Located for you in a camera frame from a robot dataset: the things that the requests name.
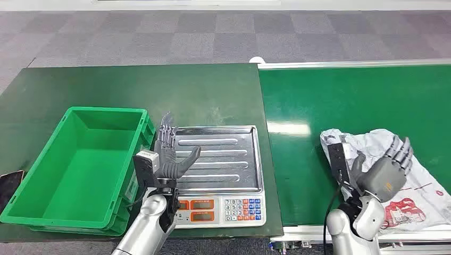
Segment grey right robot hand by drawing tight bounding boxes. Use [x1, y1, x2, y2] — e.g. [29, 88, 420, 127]
[350, 135, 415, 203]

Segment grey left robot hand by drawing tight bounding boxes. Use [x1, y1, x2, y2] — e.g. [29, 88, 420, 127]
[154, 112, 202, 180]

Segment white printed plastic package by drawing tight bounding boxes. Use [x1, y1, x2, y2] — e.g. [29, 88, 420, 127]
[320, 128, 451, 235]

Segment green conveyor belt machine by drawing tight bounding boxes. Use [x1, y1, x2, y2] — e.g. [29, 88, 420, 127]
[257, 58, 451, 255]

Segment electronic scale with steel tray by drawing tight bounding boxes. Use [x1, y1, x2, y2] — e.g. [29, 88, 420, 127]
[171, 125, 267, 230]

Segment green plastic crate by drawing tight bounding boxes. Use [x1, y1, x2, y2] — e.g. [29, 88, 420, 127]
[0, 106, 156, 237]

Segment dark flat phone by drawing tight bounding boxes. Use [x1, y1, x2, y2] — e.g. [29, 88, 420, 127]
[0, 169, 26, 214]

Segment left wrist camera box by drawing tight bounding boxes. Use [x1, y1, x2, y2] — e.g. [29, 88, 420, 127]
[132, 150, 160, 192]

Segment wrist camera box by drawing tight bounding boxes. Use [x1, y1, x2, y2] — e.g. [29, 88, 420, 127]
[132, 150, 160, 192]
[327, 135, 354, 189]

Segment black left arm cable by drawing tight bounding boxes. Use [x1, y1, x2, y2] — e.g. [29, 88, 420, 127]
[124, 189, 148, 209]

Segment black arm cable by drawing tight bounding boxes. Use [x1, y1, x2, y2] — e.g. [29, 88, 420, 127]
[124, 189, 148, 209]
[322, 185, 343, 255]

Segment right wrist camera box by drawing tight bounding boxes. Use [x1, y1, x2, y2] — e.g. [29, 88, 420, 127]
[327, 135, 354, 189]

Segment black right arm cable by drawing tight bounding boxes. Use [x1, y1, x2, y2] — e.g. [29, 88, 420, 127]
[322, 185, 343, 255]

